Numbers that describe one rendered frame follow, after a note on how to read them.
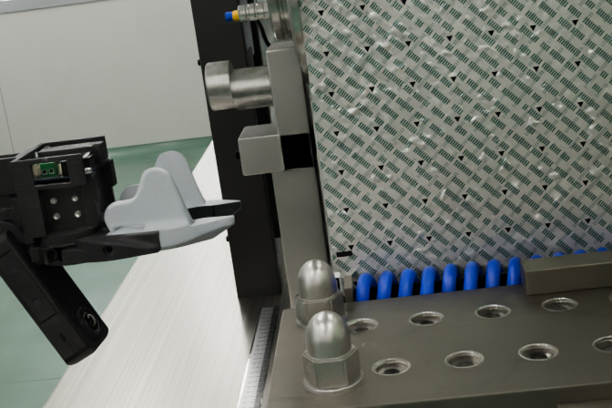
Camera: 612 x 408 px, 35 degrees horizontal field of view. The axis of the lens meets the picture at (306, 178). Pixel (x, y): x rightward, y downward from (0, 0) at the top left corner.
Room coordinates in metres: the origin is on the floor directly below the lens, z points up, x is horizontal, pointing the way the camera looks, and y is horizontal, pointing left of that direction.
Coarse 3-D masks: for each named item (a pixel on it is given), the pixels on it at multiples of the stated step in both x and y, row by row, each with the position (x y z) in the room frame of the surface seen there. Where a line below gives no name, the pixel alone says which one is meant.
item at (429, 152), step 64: (320, 64) 0.70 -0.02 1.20; (384, 64) 0.70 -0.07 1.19; (448, 64) 0.70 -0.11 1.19; (512, 64) 0.69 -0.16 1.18; (576, 64) 0.69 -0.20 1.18; (320, 128) 0.70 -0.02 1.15; (384, 128) 0.70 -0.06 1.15; (448, 128) 0.70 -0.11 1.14; (512, 128) 0.69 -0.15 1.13; (576, 128) 0.69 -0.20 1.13; (384, 192) 0.70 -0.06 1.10; (448, 192) 0.70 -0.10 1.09; (512, 192) 0.69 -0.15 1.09; (576, 192) 0.69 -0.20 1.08; (384, 256) 0.70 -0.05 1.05; (448, 256) 0.70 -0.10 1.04; (512, 256) 0.69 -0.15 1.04
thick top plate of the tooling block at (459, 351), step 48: (288, 336) 0.62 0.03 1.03; (384, 336) 0.60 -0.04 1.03; (432, 336) 0.59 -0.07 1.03; (480, 336) 0.58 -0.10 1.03; (528, 336) 0.57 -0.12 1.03; (576, 336) 0.56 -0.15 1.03; (288, 384) 0.55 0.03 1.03; (384, 384) 0.53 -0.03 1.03; (432, 384) 0.52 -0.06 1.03; (480, 384) 0.51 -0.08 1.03; (528, 384) 0.50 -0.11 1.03; (576, 384) 0.50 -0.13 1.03
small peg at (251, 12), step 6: (240, 6) 0.78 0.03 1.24; (246, 6) 0.78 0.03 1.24; (252, 6) 0.78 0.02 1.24; (258, 6) 0.78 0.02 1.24; (264, 6) 0.78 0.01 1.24; (240, 12) 0.78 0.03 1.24; (246, 12) 0.78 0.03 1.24; (252, 12) 0.78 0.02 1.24; (258, 12) 0.78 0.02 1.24; (264, 12) 0.78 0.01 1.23; (240, 18) 0.78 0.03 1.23; (246, 18) 0.78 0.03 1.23; (252, 18) 0.78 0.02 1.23; (258, 18) 0.78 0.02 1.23; (264, 18) 0.78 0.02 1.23
